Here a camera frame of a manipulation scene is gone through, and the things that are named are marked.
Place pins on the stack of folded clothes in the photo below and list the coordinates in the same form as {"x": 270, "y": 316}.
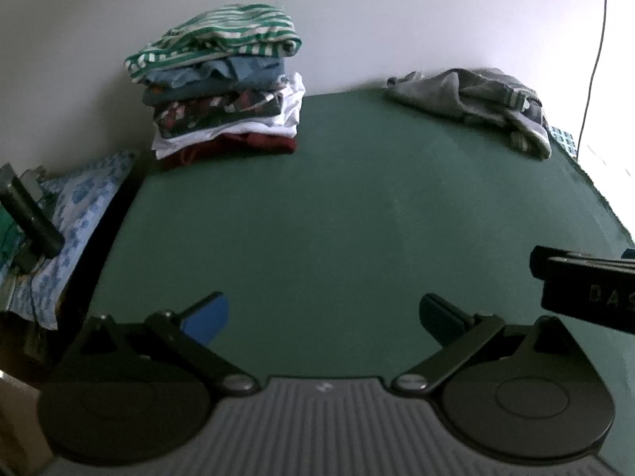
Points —
{"x": 223, "y": 109}

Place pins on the green table cloth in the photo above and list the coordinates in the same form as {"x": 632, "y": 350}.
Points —
{"x": 322, "y": 208}

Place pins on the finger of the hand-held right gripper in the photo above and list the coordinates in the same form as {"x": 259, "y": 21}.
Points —
{"x": 540, "y": 260}

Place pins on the dark cylinder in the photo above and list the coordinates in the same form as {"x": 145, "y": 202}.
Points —
{"x": 30, "y": 218}

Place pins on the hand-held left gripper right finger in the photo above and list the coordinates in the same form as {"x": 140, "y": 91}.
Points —
{"x": 434, "y": 317}

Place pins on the blue patterned cloth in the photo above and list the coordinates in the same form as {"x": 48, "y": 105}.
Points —
{"x": 79, "y": 208}
{"x": 563, "y": 141}

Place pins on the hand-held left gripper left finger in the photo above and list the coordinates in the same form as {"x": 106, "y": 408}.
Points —
{"x": 208, "y": 315}

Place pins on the grey striped knit sweater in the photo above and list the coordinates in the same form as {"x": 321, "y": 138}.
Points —
{"x": 471, "y": 94}

